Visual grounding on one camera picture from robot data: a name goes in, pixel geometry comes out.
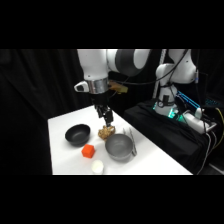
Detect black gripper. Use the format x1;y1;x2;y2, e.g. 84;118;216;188
90;92;115;127

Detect black bowl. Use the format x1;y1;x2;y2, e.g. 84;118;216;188
64;123;92;147

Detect grey bowl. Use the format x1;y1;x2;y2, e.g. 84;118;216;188
104;133;134;162

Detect metal tongs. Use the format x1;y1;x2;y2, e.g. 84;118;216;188
122;127;138;157

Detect orange cube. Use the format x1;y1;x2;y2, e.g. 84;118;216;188
81;143;97;159

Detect black cloth covered stand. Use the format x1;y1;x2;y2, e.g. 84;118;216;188
123;99;224;176

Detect black curtain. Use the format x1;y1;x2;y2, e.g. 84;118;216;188
0;49;224;176

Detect blue lit control box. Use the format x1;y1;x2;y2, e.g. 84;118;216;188
175;90;204;118

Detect white power strip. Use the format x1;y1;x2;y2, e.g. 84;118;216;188
182;111;218;134

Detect yellowish wrist camera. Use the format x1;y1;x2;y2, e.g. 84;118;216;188
109;81;129;95

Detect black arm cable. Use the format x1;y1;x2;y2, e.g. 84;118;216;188
114;49;190;87

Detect white cable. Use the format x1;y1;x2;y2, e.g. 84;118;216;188
196;131;215;176

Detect yellow cable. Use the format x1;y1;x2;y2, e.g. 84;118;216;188
214;107;224;148

